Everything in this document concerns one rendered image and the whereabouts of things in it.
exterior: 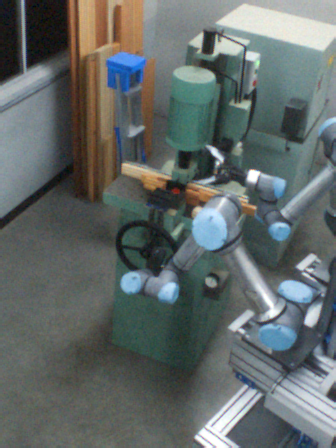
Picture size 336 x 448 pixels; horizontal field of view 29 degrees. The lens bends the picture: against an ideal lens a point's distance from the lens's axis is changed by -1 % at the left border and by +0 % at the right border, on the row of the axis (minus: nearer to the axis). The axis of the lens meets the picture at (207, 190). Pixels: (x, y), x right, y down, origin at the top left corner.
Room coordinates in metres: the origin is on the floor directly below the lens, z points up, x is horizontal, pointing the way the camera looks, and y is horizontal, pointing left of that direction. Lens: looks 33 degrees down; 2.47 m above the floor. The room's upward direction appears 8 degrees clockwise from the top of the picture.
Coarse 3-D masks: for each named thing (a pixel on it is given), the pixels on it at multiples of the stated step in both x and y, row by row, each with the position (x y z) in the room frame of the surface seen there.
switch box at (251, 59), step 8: (248, 56) 2.68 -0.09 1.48; (256, 56) 2.69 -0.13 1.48; (240, 64) 2.65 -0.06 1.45; (248, 64) 2.64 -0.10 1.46; (256, 64) 2.67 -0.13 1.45; (240, 72) 2.65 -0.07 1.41; (248, 72) 2.64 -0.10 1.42; (240, 80) 2.65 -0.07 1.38; (248, 80) 2.64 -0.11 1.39; (248, 88) 2.64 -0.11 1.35
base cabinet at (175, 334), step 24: (144, 240) 2.29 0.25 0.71; (120, 264) 2.31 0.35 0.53; (144, 264) 2.28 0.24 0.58; (216, 264) 2.34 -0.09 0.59; (120, 288) 2.31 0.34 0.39; (192, 288) 2.21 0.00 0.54; (120, 312) 2.31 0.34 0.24; (144, 312) 2.27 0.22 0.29; (168, 312) 2.24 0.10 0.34; (192, 312) 2.21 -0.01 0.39; (216, 312) 2.51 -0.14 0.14; (120, 336) 2.31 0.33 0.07; (144, 336) 2.27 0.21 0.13; (168, 336) 2.24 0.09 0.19; (192, 336) 2.21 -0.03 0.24; (168, 360) 2.24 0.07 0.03; (192, 360) 2.20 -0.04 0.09
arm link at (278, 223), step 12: (324, 168) 2.07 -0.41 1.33; (312, 180) 2.05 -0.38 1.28; (324, 180) 2.03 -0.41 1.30; (300, 192) 2.04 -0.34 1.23; (312, 192) 2.02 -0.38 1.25; (324, 192) 2.03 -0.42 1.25; (288, 204) 2.02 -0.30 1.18; (300, 204) 2.01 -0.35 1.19; (312, 204) 2.02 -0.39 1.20; (264, 216) 2.05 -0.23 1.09; (276, 216) 2.01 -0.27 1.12; (288, 216) 1.99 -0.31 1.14; (300, 216) 2.00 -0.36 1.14; (276, 228) 1.96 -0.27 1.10; (288, 228) 1.97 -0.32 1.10; (276, 240) 1.96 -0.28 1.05
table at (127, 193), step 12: (120, 180) 2.45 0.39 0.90; (132, 180) 2.47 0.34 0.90; (108, 192) 2.34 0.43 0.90; (120, 192) 2.36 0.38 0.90; (132, 192) 2.37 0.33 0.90; (144, 192) 2.38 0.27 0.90; (120, 204) 2.32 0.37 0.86; (132, 204) 2.30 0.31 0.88; (144, 204) 2.29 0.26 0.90; (204, 204) 2.36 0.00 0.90; (144, 228) 2.18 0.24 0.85; (180, 228) 2.20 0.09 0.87
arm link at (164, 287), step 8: (168, 272) 1.77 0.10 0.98; (152, 280) 1.72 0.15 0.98; (160, 280) 1.73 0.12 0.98; (168, 280) 1.74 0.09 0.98; (176, 280) 1.76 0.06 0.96; (144, 288) 1.70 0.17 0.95; (152, 288) 1.70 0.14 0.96; (160, 288) 1.69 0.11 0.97; (168, 288) 1.69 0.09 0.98; (176, 288) 1.71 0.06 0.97; (152, 296) 1.69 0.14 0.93; (160, 296) 1.68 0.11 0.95; (168, 296) 1.67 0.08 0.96; (176, 296) 1.71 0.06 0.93
